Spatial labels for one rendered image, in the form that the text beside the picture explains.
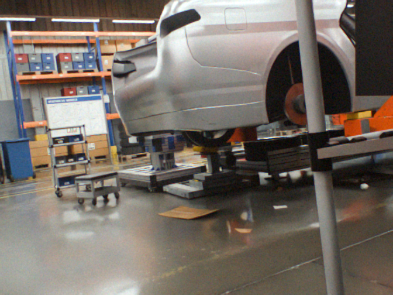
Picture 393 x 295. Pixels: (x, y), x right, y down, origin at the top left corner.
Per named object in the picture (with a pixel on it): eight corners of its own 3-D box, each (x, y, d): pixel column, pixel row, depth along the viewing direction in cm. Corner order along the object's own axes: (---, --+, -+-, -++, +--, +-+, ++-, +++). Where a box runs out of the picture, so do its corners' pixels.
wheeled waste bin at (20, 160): (12, 182, 924) (5, 140, 918) (5, 181, 975) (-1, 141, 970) (36, 178, 956) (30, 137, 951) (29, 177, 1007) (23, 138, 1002)
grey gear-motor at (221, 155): (230, 181, 479) (227, 151, 477) (214, 178, 518) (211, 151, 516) (244, 178, 487) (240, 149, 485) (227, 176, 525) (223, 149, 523)
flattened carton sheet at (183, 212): (196, 220, 339) (196, 216, 339) (157, 215, 380) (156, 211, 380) (221, 212, 359) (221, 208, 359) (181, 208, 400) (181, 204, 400)
